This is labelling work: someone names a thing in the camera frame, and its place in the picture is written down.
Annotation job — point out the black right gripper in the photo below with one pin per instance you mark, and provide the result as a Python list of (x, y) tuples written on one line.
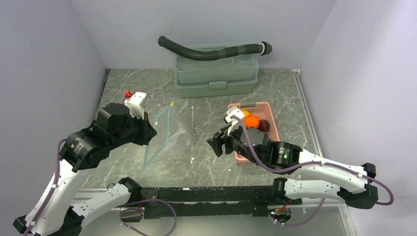
[(216, 142)]

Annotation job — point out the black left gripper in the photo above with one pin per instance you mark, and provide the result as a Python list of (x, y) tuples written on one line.
[(148, 131)]

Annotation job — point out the clear zip top bag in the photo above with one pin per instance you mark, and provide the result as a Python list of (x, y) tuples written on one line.
[(172, 139)]

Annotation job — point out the yellow lemon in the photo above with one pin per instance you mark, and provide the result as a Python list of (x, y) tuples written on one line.
[(245, 112)]

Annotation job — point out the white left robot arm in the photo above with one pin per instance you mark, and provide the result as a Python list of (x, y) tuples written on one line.
[(78, 155)]

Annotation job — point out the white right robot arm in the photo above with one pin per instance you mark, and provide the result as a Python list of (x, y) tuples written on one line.
[(301, 174)]

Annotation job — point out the orange fruit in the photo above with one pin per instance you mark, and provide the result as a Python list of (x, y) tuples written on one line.
[(251, 121)]

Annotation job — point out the dark red plum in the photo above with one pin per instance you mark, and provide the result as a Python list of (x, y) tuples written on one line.
[(264, 125)]

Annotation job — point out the pink perforated plastic basket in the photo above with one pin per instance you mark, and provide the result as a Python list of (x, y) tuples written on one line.
[(263, 111)]

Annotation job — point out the green plastic storage box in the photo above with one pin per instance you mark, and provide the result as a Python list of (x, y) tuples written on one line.
[(235, 75)]

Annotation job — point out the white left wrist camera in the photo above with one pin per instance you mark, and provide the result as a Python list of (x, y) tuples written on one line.
[(135, 102)]

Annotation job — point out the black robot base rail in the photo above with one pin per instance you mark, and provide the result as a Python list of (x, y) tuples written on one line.
[(160, 202)]

